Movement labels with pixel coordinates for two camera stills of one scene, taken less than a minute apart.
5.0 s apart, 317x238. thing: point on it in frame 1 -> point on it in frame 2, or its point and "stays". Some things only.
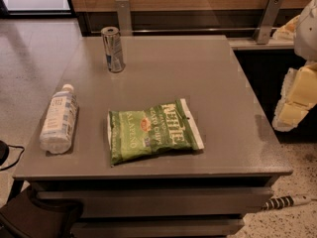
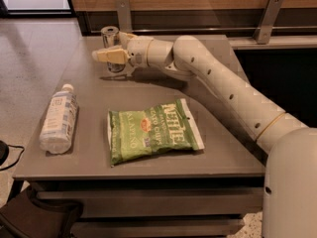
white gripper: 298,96 -> 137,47
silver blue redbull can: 113,49 stays
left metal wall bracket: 124,17 stays
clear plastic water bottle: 60,122 stays
